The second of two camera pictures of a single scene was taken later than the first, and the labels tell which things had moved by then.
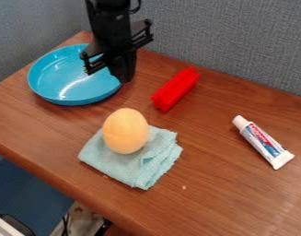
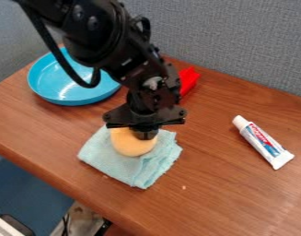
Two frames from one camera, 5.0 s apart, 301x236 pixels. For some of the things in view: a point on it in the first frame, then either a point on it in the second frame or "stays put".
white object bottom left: [2, 228] stays put
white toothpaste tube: [261, 142] stays put
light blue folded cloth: [141, 169] stays put
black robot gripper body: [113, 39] to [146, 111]
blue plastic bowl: [57, 80] stays put
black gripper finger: [121, 65] to [145, 134]
